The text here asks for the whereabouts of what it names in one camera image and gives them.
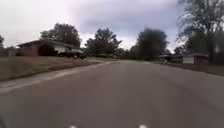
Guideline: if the grass strip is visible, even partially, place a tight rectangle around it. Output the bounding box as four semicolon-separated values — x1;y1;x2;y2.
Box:
165;62;224;77

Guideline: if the dark leafy tree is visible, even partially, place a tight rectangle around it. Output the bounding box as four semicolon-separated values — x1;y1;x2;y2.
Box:
85;27;123;58

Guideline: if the low house with pale front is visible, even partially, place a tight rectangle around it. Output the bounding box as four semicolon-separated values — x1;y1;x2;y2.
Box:
16;39;86;58

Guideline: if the broad tree behind house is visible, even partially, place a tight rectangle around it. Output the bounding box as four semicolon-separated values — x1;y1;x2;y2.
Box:
39;22;82;48

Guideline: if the pale concrete kerb strip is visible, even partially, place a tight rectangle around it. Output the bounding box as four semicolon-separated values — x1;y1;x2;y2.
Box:
0;60;116;95

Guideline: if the grey asphalt road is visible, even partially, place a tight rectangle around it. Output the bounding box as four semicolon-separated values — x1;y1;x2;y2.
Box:
0;59;224;128

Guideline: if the tall thin-branched tree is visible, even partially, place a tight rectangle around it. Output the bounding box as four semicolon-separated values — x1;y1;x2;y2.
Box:
176;0;224;65

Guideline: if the parked vehicle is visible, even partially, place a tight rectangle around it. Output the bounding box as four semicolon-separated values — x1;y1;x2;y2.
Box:
58;48;88;60

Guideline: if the dark bush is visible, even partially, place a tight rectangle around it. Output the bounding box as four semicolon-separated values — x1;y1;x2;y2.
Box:
37;43;57;57

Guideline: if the dense dark tree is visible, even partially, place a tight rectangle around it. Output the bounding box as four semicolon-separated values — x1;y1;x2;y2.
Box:
135;27;170;61

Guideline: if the grass verge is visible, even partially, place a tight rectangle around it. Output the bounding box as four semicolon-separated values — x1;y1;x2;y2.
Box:
0;55;111;83

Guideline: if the low house with flat roof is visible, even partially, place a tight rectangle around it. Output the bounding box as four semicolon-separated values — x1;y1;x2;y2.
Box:
158;52;210;66

